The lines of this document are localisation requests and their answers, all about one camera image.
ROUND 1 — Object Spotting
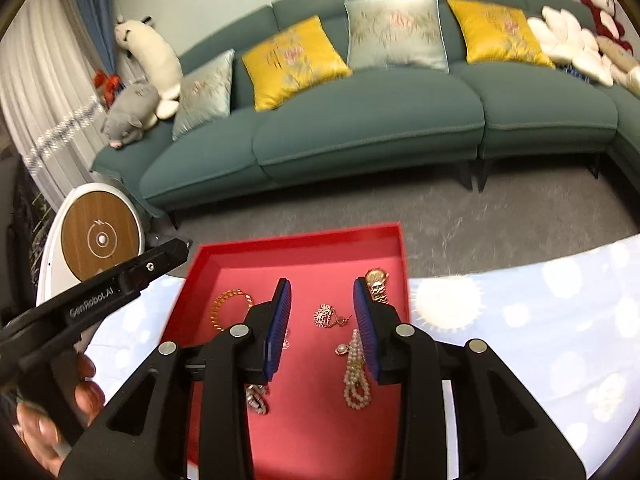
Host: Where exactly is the white plush toy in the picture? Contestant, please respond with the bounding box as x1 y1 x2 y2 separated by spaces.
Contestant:
114 15 183 121

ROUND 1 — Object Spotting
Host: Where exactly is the person's left hand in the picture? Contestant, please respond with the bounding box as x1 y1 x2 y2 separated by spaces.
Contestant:
12 352 107 478

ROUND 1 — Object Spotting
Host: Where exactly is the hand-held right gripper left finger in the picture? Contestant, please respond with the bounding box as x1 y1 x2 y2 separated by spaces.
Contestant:
60 276 293 480

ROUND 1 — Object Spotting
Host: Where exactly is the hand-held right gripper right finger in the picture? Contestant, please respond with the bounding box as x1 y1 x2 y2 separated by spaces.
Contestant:
352 275 587 480

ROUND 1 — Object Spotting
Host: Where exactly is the beige plush toy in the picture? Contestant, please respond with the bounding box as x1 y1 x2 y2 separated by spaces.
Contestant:
595 35 640 98

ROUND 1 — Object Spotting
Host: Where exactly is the gold wristwatch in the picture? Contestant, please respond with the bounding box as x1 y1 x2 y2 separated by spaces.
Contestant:
363 267 391 306

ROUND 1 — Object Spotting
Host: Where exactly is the red monkey plush toy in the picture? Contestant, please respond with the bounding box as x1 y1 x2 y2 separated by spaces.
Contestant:
576 0 635 51

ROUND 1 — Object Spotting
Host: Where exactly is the white flower cushion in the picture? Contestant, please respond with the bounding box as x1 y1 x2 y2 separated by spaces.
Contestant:
526 5 615 87

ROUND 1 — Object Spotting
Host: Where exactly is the red curtain ornament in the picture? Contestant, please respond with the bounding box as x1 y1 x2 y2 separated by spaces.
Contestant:
92 71 123 106

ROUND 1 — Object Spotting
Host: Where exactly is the grey pig plush toy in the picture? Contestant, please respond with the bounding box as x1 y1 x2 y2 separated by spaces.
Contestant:
101 80 161 151

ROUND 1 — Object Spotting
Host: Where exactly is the silver wristwatch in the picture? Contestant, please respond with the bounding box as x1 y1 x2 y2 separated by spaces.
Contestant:
244 382 271 416

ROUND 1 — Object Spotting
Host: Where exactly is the yellow embroidered cushion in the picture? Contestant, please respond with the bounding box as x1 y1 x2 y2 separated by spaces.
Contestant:
242 15 353 112
446 0 556 69

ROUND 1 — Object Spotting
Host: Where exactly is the blue curtain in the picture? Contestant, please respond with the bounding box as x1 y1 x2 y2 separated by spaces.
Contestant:
66 0 121 86

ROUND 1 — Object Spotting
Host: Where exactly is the gold leaf bracelet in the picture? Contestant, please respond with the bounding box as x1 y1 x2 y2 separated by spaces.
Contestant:
210 288 254 333

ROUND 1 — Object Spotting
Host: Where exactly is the teal curved sofa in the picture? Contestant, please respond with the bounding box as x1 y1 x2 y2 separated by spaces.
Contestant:
90 0 640 221

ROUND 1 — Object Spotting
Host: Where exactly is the white exercise machine wooden disc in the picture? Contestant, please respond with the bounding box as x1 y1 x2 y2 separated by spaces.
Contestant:
35 182 148 351

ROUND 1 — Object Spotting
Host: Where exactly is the grey embroidered cushion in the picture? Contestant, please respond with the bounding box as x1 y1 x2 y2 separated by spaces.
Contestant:
344 0 450 73
171 48 236 142

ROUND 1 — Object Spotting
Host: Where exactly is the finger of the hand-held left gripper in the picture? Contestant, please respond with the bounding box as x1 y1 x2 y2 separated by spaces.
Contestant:
122 238 193 292

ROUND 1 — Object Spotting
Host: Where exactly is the blue patterned cloth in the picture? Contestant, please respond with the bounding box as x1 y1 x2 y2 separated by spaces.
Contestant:
557 62 598 82

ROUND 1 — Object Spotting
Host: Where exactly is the pearl necklace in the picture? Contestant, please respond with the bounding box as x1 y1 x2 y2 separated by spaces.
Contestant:
334 329 373 409

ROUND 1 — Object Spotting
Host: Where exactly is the white sheer curtain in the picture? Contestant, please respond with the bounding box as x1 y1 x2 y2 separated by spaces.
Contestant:
0 0 121 201

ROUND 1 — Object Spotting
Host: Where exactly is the red cardboard box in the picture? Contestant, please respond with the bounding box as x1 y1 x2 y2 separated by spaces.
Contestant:
160 222 412 480

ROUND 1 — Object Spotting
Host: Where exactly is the blue planet print tablecloth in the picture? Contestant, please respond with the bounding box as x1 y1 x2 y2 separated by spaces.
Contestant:
75 232 640 480

